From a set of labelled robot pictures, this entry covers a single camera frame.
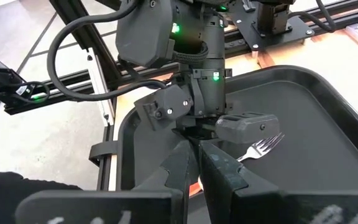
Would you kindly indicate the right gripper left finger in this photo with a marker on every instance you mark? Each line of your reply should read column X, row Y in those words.
column 104, row 208

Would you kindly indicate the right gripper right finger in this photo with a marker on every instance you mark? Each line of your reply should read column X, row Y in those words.
column 291, row 208

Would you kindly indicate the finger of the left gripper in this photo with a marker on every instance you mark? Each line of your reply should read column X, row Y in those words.
column 247, row 129

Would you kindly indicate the black plastic tray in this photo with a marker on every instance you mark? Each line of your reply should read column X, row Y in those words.
column 306, row 124

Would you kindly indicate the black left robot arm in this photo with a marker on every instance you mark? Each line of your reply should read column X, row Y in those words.
column 145, row 34

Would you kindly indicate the white metal bracket strip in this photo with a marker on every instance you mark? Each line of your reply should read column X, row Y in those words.
column 99, row 87

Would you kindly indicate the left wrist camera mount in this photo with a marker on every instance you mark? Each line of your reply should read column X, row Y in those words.
column 163, row 105

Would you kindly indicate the black bulky object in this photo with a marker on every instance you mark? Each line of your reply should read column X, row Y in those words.
column 17, row 199

